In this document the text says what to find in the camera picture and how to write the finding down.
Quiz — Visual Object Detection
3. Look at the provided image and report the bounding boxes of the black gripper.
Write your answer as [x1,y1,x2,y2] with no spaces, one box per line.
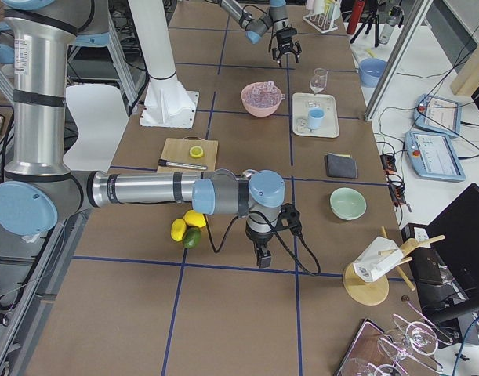
[271,37,302,67]
[245,225,273,268]

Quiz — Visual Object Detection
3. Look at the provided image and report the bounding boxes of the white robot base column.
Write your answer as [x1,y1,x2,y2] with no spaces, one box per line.
[129,0,199,129]

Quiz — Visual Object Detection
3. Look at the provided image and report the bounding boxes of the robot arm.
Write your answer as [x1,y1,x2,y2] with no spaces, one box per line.
[216,0,302,67]
[0,1,285,268]

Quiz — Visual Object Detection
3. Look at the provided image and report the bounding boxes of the pile of clear ice cubes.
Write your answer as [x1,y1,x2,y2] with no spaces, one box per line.
[245,81,281,108]

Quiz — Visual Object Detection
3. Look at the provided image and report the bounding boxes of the light blue plastic cup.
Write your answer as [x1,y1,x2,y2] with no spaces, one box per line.
[307,107,325,131]

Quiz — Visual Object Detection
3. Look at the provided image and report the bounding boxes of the clear wine glass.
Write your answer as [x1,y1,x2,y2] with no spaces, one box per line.
[308,68,328,108]

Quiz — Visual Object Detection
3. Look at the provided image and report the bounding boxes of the cream bear serving tray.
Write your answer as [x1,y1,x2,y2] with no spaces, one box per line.
[292,92,339,138]

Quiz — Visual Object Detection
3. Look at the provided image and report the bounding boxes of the pink bowl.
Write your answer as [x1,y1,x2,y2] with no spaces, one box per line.
[241,81,285,118]

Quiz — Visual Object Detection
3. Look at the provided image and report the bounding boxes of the dark green avocado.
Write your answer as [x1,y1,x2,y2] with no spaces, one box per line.
[182,227,201,249]

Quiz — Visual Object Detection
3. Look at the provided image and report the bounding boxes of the whole yellow lemon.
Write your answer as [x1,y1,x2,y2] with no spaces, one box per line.
[183,210,206,228]

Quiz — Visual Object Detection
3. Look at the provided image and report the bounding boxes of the red cylinder object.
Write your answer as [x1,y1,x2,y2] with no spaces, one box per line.
[347,0,365,35]

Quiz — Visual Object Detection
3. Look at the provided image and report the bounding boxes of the blue bowl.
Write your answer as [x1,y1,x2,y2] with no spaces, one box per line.
[358,58,387,88]

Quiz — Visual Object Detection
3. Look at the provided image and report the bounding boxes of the green ceramic bowl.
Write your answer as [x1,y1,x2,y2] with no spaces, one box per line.
[329,187,367,221]

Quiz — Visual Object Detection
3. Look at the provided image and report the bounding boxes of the wooden paper towel stand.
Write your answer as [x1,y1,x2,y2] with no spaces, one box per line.
[343,227,445,306]

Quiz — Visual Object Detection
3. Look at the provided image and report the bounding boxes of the clear water bottle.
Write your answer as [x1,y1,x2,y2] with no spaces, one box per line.
[379,5,404,45]

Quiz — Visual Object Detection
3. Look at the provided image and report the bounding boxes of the grey folded cloth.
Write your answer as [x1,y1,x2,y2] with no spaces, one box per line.
[325,154,358,179]

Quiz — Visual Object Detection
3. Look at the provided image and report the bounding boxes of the white box on stand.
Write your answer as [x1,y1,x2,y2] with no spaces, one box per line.
[352,237,403,283]

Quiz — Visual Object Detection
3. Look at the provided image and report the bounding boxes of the lemon half slice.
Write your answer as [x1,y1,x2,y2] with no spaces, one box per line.
[189,145,205,159]

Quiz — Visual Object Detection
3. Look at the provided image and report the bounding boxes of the wooden cutting board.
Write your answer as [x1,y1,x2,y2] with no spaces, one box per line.
[160,138,219,172]

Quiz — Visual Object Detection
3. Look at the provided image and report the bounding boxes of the wine glasses on tray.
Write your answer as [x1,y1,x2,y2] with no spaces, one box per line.
[335,295,453,375]

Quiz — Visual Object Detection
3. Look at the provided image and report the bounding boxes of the far blue teach pendant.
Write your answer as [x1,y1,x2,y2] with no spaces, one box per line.
[413,94,462,138]

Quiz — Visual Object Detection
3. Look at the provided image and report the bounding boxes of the blue teach pendant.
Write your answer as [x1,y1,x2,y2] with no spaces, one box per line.
[413,94,462,138]
[405,131,466,182]

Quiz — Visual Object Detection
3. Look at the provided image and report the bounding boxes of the near blue teach pendant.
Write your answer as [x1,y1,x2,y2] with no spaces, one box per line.
[405,131,466,182]

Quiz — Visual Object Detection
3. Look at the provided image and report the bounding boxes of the black monitor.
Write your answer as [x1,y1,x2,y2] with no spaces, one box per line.
[426,183,479,323]

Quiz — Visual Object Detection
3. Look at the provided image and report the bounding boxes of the white wire cup rack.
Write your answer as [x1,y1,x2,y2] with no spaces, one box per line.
[303,0,341,34]

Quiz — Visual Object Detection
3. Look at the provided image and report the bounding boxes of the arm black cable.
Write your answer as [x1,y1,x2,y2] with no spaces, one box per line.
[205,209,323,277]

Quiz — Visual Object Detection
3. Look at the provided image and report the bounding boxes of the aluminium frame post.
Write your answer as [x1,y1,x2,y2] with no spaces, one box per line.
[364,0,433,121]

